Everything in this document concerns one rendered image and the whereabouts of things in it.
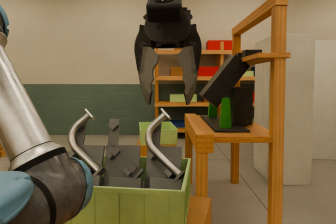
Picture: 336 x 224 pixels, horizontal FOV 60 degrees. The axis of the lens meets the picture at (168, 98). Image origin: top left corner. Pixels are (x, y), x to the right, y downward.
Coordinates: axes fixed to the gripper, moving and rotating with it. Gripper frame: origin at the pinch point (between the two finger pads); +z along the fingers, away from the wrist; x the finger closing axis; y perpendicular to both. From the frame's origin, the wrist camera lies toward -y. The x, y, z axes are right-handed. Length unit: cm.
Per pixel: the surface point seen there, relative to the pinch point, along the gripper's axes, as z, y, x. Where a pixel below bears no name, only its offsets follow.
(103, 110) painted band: 69, 649, 214
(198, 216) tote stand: 50, 66, -6
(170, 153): 28, 77, 5
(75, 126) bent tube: 18, 79, 48
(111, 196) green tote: 36, 49, 23
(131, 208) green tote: 40, 48, 16
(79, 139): 24, 81, 47
